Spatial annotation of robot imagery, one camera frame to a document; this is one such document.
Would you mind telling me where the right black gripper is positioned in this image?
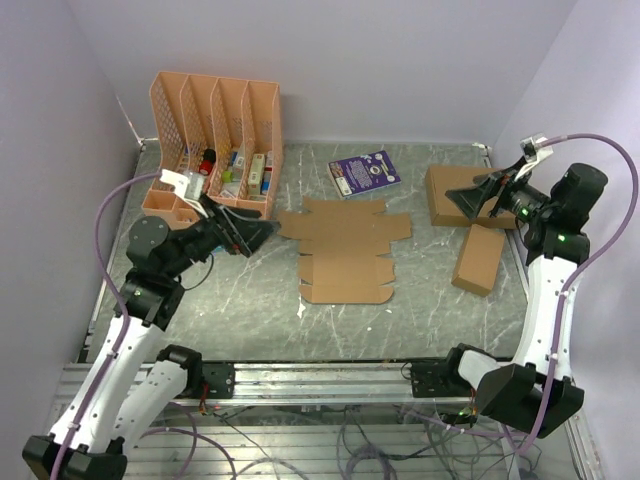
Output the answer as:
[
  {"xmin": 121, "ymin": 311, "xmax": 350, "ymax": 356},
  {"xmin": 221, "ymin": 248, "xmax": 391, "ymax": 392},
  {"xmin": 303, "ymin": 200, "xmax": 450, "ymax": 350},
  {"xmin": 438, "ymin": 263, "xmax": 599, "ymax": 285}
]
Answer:
[{"xmin": 446, "ymin": 157, "xmax": 556, "ymax": 224}]

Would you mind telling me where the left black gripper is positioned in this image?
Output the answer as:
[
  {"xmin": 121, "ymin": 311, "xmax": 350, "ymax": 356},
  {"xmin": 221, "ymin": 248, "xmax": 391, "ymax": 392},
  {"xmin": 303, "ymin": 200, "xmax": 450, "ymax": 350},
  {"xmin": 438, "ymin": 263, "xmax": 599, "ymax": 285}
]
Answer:
[{"xmin": 165, "ymin": 191, "xmax": 281, "ymax": 278}]

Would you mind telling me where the brown cardboard box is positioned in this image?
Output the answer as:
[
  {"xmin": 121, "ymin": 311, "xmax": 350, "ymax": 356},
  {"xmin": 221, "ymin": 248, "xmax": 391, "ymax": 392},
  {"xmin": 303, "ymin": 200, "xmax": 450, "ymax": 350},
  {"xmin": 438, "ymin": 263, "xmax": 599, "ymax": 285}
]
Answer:
[{"xmin": 278, "ymin": 197, "xmax": 412, "ymax": 304}]

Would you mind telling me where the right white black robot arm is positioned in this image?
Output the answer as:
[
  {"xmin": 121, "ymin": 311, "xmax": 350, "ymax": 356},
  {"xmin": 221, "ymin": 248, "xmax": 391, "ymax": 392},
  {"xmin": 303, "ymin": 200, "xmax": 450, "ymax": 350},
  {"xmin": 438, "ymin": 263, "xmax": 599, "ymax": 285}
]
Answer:
[{"xmin": 437, "ymin": 160, "xmax": 608, "ymax": 438}]

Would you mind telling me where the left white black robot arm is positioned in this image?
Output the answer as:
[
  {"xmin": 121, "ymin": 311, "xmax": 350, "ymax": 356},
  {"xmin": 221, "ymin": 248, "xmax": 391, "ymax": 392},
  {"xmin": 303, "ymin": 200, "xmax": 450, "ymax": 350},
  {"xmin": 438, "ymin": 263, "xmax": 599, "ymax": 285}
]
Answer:
[{"xmin": 22, "ymin": 198, "xmax": 280, "ymax": 479}]

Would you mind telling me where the large folded cardboard box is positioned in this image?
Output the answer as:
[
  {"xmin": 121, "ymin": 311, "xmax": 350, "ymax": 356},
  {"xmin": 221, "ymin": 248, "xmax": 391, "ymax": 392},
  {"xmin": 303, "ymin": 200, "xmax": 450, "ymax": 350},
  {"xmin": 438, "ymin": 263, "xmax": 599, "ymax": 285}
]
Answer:
[{"xmin": 425, "ymin": 164, "xmax": 516, "ymax": 230}]

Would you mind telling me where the small folded cardboard box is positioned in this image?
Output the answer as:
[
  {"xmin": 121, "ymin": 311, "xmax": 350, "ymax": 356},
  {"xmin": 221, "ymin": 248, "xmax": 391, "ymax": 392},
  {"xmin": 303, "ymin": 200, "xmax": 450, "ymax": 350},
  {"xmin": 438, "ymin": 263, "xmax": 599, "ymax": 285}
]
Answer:
[{"xmin": 451, "ymin": 224, "xmax": 506, "ymax": 297}]

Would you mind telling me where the white green carton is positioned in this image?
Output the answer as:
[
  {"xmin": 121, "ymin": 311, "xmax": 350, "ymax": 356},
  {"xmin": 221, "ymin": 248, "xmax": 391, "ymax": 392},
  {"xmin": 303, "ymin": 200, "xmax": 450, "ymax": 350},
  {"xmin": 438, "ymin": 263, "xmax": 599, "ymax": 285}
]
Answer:
[{"xmin": 247, "ymin": 153, "xmax": 266, "ymax": 196}]

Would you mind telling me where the red black bottle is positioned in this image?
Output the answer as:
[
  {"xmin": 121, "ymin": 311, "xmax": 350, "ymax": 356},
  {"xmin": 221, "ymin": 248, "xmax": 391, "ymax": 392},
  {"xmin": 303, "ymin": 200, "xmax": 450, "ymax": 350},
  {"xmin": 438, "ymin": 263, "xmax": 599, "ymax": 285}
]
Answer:
[{"xmin": 199, "ymin": 148, "xmax": 217, "ymax": 176}]

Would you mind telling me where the pink plastic file organizer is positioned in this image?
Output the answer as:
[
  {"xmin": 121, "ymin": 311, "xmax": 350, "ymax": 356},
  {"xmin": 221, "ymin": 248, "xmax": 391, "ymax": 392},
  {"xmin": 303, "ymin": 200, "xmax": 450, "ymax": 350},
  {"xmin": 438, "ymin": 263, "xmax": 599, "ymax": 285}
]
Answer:
[{"xmin": 150, "ymin": 71, "xmax": 284, "ymax": 218}]

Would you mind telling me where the purple book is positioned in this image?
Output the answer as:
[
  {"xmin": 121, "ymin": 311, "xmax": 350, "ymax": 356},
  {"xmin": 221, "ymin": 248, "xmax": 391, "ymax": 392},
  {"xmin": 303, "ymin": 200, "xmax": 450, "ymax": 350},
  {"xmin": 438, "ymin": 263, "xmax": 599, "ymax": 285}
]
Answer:
[{"xmin": 327, "ymin": 150, "xmax": 402, "ymax": 199}]

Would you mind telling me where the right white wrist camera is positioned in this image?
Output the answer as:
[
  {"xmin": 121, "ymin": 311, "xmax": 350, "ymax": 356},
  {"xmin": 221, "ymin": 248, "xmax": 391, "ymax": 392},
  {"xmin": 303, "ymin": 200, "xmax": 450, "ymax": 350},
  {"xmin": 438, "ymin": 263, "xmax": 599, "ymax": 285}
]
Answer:
[{"xmin": 515, "ymin": 134, "xmax": 553, "ymax": 180}]

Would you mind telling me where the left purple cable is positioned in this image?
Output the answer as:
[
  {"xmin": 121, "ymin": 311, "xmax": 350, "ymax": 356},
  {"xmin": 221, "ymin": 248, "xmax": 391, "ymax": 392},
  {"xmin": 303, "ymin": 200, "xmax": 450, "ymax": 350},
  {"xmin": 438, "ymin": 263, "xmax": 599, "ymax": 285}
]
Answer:
[{"xmin": 47, "ymin": 172, "xmax": 166, "ymax": 480}]

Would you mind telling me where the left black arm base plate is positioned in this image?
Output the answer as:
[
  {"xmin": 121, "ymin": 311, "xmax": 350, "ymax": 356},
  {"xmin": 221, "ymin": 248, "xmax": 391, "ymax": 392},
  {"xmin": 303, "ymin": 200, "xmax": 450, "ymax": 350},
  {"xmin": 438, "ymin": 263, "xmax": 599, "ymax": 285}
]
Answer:
[{"xmin": 201, "ymin": 362, "xmax": 236, "ymax": 400}]

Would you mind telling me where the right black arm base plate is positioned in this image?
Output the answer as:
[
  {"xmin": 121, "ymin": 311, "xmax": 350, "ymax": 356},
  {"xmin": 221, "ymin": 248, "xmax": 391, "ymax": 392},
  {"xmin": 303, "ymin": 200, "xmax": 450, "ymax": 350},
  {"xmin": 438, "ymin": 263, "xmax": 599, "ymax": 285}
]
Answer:
[{"xmin": 400, "ymin": 360, "xmax": 460, "ymax": 399}]

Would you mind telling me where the aluminium rail frame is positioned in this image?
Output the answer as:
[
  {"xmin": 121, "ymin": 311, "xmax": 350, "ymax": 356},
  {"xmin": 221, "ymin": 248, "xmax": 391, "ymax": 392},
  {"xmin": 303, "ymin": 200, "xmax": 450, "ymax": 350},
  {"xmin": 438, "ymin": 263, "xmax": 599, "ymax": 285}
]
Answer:
[{"xmin": 48, "ymin": 358, "xmax": 605, "ymax": 479}]

